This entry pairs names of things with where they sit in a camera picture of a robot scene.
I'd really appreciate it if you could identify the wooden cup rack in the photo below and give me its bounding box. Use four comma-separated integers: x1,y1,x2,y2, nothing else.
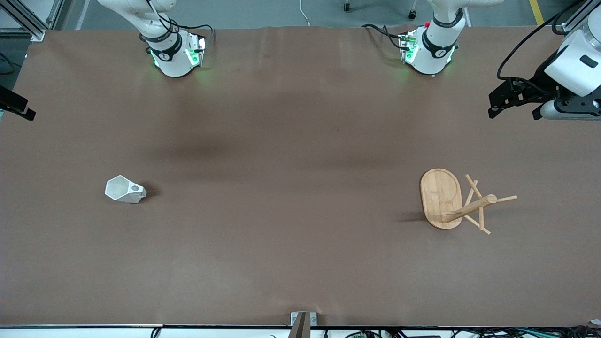
419,168,518,235

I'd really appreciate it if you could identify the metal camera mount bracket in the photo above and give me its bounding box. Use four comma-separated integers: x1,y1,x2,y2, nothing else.
289,311,318,338

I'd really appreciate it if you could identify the black left arm base cable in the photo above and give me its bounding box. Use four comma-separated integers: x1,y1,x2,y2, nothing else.
362,23,405,50

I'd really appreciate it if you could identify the brown table cover sheet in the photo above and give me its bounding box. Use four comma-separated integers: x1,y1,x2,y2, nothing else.
0,26,601,328

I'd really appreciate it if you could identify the white faceted cup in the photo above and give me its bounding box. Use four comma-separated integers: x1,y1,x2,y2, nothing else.
104,175,147,204

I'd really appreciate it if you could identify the black arm base cable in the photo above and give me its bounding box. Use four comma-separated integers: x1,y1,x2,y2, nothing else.
139,0,215,45
362,23,405,50

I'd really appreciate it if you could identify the aluminium frame post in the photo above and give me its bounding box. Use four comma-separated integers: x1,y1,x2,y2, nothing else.
0,0,64,42
561,0,601,34

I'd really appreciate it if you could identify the black right arm base cable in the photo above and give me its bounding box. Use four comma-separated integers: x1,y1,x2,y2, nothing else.
139,0,215,45

